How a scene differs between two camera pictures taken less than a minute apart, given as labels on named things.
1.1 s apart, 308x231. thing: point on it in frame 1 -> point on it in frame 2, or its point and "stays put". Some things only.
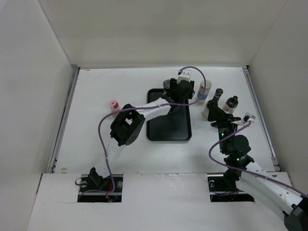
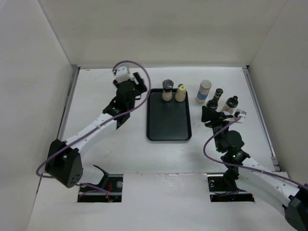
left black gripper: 173,85 -> 141,87
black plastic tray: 176,126 stays put
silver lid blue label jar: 201,90 stays put
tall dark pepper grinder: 219,92 stays put
